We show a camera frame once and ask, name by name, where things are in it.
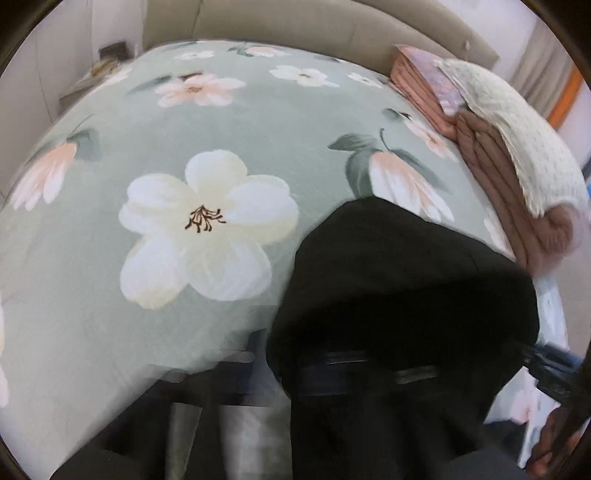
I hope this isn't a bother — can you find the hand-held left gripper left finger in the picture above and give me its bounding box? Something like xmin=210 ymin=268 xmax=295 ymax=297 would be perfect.
xmin=51 ymin=330 xmax=288 ymax=480

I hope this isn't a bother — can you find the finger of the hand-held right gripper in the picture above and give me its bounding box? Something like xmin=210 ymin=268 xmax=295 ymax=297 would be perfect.
xmin=522 ymin=342 xmax=583 ymax=403

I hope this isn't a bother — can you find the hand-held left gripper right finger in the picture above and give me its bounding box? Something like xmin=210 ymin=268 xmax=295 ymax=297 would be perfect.
xmin=295 ymin=350 xmax=445 ymax=398

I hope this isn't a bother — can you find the black sweatshirt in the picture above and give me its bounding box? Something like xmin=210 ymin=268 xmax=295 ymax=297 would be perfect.
xmin=51 ymin=196 xmax=541 ymax=480

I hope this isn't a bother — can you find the person's right hand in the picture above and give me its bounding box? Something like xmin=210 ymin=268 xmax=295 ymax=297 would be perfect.
xmin=526 ymin=401 xmax=583 ymax=480

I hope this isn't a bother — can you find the brown folded quilt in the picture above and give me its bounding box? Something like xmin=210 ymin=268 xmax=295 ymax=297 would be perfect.
xmin=455 ymin=108 xmax=583 ymax=278

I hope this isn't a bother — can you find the white dotted pillow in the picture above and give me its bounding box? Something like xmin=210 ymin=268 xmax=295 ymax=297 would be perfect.
xmin=436 ymin=59 xmax=590 ymax=219

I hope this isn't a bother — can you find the green floral bed blanket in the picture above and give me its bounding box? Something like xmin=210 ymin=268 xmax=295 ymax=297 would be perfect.
xmin=0 ymin=39 xmax=573 ymax=480

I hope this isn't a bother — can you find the orange curtain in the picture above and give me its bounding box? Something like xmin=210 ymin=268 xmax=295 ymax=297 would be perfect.
xmin=547 ymin=69 xmax=587 ymax=131

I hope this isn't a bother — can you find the beige nightstand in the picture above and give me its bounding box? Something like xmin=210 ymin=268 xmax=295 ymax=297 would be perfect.
xmin=58 ymin=41 xmax=139 ymax=103

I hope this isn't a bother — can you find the beige curtain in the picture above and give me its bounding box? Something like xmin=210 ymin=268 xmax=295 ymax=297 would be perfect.
xmin=508 ymin=18 xmax=570 ymax=103

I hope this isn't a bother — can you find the white wardrobe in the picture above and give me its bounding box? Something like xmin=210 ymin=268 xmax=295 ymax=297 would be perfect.
xmin=0 ymin=0 xmax=149 ymax=195

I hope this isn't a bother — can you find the beige padded headboard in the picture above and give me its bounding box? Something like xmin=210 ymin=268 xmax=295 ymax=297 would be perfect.
xmin=143 ymin=0 xmax=500 ymax=77

